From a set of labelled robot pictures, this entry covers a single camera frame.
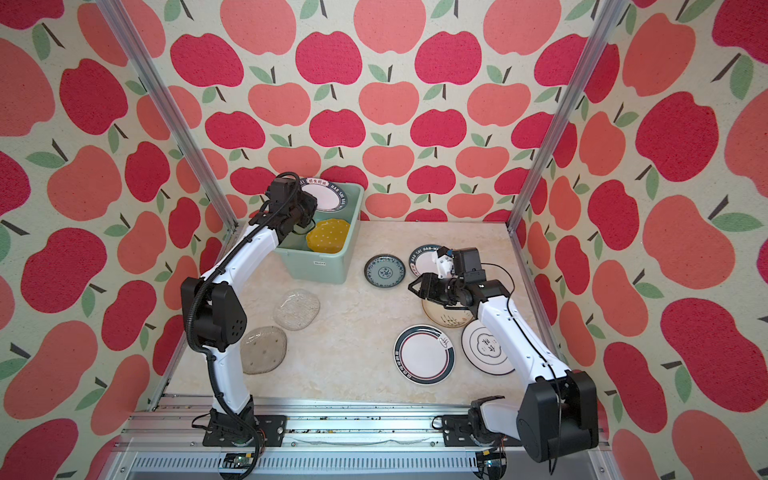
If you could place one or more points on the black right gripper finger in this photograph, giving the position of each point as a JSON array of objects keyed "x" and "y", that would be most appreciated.
[
  {"x": 420, "y": 286},
  {"x": 430, "y": 300}
]

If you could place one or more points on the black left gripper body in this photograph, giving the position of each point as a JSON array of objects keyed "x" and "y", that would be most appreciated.
[{"x": 305, "y": 210}]

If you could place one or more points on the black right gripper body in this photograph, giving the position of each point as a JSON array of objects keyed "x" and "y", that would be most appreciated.
[{"x": 457, "y": 287}]

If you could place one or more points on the green rim text plate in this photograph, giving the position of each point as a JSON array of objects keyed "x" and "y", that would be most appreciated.
[
  {"x": 421, "y": 259},
  {"x": 329, "y": 196}
]

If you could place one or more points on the yellow dotted plate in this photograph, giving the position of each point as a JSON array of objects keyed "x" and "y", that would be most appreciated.
[{"x": 328, "y": 236}]

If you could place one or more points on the large green red ring plate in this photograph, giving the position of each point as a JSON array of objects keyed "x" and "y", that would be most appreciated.
[{"x": 424, "y": 355}]

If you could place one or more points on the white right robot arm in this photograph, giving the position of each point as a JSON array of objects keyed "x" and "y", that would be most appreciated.
[{"x": 557, "y": 415}]

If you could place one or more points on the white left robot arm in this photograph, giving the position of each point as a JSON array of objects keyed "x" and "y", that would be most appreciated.
[{"x": 215, "y": 320}]

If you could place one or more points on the beige speckled ceramic plate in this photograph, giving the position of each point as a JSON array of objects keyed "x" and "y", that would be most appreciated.
[{"x": 444, "y": 317}]

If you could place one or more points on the blue floral pattern plate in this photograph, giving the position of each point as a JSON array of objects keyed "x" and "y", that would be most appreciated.
[{"x": 384, "y": 271}]

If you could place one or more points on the white plate black flower outline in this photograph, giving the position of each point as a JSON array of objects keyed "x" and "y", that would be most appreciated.
[{"x": 483, "y": 351}]

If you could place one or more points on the clear glass plate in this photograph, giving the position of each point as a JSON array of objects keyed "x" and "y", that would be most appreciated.
[{"x": 296, "y": 310}]

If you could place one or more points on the grey glass plate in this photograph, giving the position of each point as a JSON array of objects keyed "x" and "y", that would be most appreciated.
[{"x": 263, "y": 349}]

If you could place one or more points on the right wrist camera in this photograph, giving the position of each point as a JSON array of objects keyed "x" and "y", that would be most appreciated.
[{"x": 444, "y": 263}]

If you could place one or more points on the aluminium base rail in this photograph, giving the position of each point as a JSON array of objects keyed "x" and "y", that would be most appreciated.
[{"x": 330, "y": 440}]

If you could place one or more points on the left aluminium frame post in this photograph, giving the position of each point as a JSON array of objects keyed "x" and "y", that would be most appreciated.
[{"x": 127, "y": 35}]

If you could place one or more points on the aluminium frame post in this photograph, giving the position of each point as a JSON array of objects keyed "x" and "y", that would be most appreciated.
[
  {"x": 606, "y": 21},
  {"x": 127, "y": 35}
]

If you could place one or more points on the right aluminium frame post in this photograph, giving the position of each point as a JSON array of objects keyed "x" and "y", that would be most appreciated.
[{"x": 606, "y": 21}]

